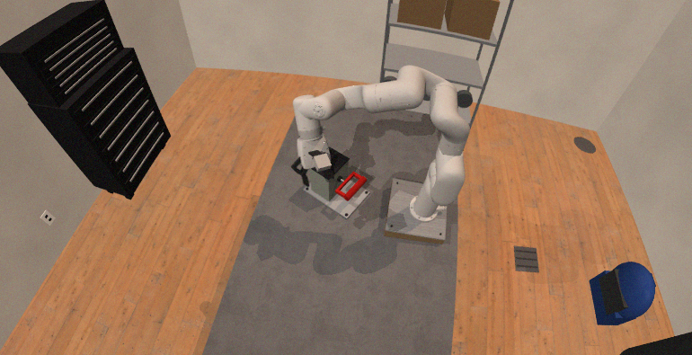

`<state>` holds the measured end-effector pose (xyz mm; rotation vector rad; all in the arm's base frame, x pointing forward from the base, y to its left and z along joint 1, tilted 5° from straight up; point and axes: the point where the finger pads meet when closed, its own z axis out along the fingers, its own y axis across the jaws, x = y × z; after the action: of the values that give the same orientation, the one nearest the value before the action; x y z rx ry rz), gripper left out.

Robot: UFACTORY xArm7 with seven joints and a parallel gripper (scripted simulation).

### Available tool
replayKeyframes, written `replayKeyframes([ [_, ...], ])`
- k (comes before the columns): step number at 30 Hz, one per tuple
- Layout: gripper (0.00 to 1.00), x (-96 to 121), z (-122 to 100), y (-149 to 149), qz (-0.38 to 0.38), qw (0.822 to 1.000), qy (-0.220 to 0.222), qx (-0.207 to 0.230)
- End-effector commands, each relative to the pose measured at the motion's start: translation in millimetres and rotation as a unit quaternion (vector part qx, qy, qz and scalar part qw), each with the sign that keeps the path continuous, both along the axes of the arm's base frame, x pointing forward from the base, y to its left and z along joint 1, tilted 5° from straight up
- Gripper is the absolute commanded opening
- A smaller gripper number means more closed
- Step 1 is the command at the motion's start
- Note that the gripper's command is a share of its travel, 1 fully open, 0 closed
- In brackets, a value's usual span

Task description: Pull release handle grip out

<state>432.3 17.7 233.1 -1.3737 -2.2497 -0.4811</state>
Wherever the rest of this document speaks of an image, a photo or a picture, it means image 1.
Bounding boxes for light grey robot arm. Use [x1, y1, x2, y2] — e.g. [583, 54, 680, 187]
[293, 66, 470, 222]

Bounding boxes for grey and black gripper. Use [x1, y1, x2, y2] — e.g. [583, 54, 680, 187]
[291, 133, 339, 187]

